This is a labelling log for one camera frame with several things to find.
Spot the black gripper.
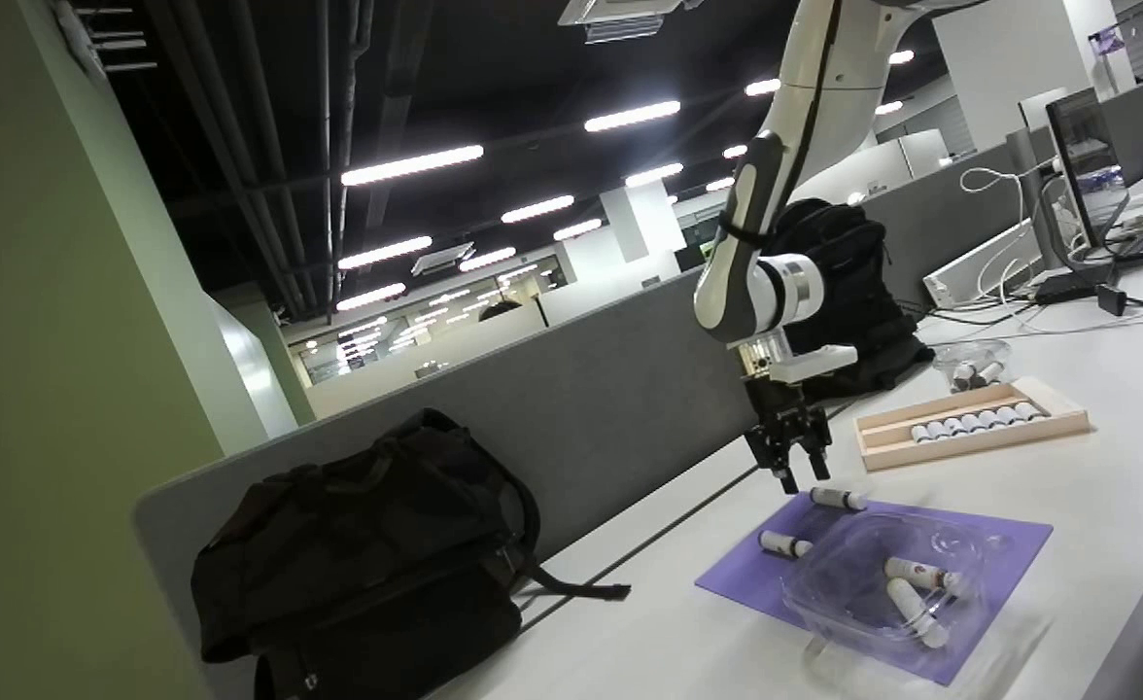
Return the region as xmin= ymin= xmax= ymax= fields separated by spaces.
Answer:
xmin=747 ymin=376 xmax=830 ymax=492

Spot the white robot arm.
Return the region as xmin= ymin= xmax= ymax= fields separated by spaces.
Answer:
xmin=690 ymin=0 xmax=979 ymax=489

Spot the wooden bottle tray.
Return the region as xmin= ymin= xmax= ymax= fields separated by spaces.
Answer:
xmin=855 ymin=376 xmax=1093 ymax=470

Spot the white bottle on mat edge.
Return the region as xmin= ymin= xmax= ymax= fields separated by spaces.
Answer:
xmin=809 ymin=487 xmax=868 ymax=513

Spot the purple mat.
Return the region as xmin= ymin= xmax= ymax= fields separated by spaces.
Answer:
xmin=700 ymin=492 xmax=1050 ymax=687

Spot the black backpack far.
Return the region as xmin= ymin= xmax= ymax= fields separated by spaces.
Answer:
xmin=769 ymin=198 xmax=934 ymax=402

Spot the white bottle in container upper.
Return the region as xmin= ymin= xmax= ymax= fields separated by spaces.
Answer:
xmin=882 ymin=557 xmax=964 ymax=594

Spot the white bottle in container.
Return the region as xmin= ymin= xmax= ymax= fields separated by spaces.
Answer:
xmin=887 ymin=579 xmax=949 ymax=651
xmin=882 ymin=557 xmax=964 ymax=594

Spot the white bottle in container lower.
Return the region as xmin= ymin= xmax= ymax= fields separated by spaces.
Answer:
xmin=887 ymin=579 xmax=949 ymax=651

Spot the clear plastic container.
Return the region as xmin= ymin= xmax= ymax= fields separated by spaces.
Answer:
xmin=783 ymin=511 xmax=1002 ymax=656

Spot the grey desk partition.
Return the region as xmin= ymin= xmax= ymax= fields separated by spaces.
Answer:
xmin=126 ymin=141 xmax=1030 ymax=614

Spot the clear plastic bowl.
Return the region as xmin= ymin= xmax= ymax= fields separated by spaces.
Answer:
xmin=934 ymin=339 xmax=1018 ymax=391

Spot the white power strip box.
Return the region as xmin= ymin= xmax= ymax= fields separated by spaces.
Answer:
xmin=921 ymin=220 xmax=1043 ymax=312

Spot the large black backpack near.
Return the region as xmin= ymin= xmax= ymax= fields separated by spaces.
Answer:
xmin=191 ymin=408 xmax=629 ymax=700

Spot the computer monitor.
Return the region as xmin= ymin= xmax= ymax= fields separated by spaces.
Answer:
xmin=1046 ymin=88 xmax=1127 ymax=245

